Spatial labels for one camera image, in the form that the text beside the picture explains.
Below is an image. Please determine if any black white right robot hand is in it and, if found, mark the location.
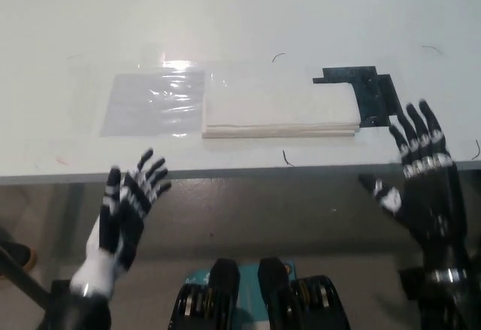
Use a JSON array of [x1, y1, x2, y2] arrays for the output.
[[358, 98, 470, 284]]

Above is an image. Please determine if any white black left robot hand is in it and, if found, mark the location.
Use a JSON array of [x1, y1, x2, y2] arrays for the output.
[[71, 148, 172, 297]]

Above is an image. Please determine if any black teal robot torso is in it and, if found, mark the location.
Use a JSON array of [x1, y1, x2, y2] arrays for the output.
[[167, 256, 352, 330]]

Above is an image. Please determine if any white napkin stack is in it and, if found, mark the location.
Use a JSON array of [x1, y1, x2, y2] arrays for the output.
[[201, 81, 362, 140]]

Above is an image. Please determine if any dark shoe with tan sole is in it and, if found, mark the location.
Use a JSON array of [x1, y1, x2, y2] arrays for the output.
[[0, 242, 39, 278]]

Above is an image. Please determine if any clear plastic bag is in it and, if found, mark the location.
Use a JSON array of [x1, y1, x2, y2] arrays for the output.
[[100, 70, 207, 138]]

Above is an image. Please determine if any black metal table brace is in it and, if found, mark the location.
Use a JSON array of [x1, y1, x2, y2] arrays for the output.
[[0, 247, 53, 308]]

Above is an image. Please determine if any clear plastic film sheet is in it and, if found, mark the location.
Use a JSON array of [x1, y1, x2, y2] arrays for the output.
[[67, 44, 410, 149]]

